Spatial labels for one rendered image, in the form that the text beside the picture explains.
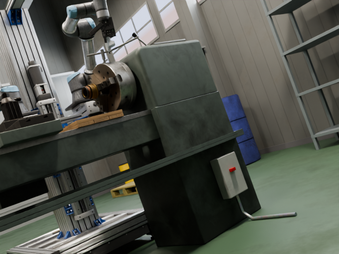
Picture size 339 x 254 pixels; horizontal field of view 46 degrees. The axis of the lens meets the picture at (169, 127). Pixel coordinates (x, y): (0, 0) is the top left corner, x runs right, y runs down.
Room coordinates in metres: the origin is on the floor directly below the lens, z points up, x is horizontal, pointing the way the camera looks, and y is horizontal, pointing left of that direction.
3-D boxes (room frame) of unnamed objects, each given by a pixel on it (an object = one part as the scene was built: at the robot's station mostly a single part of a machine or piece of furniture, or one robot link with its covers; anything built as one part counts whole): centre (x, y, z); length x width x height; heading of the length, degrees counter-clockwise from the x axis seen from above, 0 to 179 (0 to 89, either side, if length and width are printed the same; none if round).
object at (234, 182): (2.44, -0.37, 0.22); 0.42 x 0.18 x 0.44; 42
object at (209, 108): (2.74, -0.03, 0.43); 0.60 x 0.48 x 0.86; 132
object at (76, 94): (3.05, 0.57, 1.21); 0.15 x 0.15 x 0.10
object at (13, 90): (2.77, 0.98, 1.33); 0.13 x 0.12 x 0.14; 57
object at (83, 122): (2.28, 0.45, 0.88); 0.36 x 0.30 x 0.04; 42
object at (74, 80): (3.05, 0.56, 1.33); 0.13 x 0.12 x 0.14; 113
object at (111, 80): (2.34, 0.25, 1.09); 0.12 x 0.11 x 0.05; 42
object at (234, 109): (5.81, -0.77, 0.50); 0.70 x 0.67 x 1.00; 125
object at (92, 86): (2.36, 0.37, 1.08); 0.09 x 0.09 x 0.09; 42
